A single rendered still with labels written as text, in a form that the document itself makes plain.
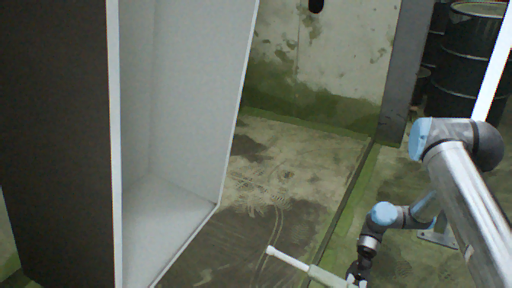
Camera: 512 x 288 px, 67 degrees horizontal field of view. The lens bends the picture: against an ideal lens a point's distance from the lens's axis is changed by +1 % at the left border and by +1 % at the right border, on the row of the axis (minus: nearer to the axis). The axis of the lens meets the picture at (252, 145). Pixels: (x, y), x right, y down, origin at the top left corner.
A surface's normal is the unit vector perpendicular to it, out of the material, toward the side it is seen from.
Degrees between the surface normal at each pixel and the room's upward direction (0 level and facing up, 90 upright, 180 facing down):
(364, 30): 90
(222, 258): 0
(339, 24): 90
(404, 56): 90
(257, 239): 0
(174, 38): 90
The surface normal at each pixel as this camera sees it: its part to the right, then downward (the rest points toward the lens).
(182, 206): 0.18, -0.80
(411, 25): -0.45, 0.46
